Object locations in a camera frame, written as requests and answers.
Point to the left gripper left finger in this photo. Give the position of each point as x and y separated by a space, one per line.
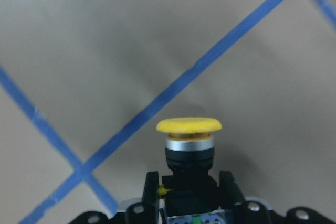
147 210

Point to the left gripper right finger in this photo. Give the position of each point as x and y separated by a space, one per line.
232 198

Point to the yellow push button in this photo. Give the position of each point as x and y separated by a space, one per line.
190 193

